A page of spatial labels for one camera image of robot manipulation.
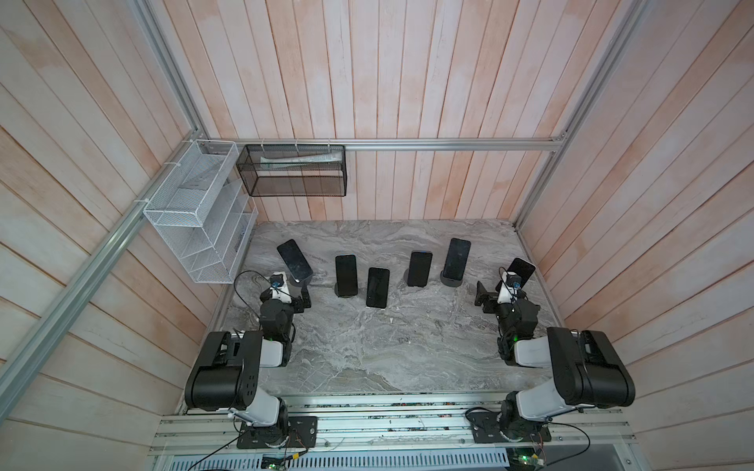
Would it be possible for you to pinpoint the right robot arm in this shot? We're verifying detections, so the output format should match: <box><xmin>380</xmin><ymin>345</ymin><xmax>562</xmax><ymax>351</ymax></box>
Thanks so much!
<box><xmin>474</xmin><ymin>282</ymin><xmax>636</xmax><ymax>442</ymax></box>

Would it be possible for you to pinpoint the blue edged phone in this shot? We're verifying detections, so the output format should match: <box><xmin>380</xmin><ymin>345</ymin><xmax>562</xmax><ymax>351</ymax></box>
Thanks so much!
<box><xmin>406</xmin><ymin>251</ymin><xmax>433</xmax><ymax>288</ymax></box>

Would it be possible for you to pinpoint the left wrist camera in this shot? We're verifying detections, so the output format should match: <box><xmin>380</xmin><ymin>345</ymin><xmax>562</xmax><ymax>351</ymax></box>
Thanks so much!
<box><xmin>268</xmin><ymin>272</ymin><xmax>293</xmax><ymax>304</ymax></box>

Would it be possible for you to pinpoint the purple edged phone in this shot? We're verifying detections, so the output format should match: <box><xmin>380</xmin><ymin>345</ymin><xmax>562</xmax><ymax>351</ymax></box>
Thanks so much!
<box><xmin>442</xmin><ymin>237</ymin><xmax>471</xmax><ymax>282</ymax></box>

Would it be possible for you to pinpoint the black wire mesh basket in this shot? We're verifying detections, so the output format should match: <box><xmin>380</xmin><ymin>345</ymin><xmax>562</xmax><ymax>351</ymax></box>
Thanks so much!
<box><xmin>236</xmin><ymin>143</ymin><xmax>348</xmax><ymax>197</ymax></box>

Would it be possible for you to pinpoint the aluminium frame rail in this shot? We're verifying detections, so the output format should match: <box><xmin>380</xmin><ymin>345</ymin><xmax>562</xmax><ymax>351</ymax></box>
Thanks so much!
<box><xmin>208</xmin><ymin>137</ymin><xmax>565</xmax><ymax>152</ymax></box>

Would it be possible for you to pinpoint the dark round phone stand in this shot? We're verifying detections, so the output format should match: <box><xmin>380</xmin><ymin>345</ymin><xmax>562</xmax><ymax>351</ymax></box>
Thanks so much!
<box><xmin>440</xmin><ymin>269</ymin><xmax>463</xmax><ymax>288</ymax></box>

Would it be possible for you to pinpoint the white wire mesh shelf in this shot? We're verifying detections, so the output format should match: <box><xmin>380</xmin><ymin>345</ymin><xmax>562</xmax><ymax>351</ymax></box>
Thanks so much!
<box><xmin>145</xmin><ymin>139</ymin><xmax>258</xmax><ymax>285</ymax></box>

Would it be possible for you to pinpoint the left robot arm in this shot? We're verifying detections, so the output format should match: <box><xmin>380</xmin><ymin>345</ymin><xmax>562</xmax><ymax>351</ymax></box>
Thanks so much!
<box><xmin>185</xmin><ymin>287</ymin><xmax>317</xmax><ymax>449</ymax></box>

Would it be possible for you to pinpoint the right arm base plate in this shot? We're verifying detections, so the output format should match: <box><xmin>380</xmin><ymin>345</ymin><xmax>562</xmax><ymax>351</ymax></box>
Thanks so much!
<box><xmin>465</xmin><ymin>407</ymin><xmax>552</xmax><ymax>444</ymax></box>

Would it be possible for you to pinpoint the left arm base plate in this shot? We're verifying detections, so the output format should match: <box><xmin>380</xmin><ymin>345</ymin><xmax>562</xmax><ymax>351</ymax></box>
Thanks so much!
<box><xmin>237</xmin><ymin>416</ymin><xmax>318</xmax><ymax>451</ymax></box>

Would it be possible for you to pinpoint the green edged phone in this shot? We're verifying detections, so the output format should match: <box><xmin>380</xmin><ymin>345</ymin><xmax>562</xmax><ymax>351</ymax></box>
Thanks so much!
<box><xmin>335</xmin><ymin>254</ymin><xmax>359</xmax><ymax>298</ymax></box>

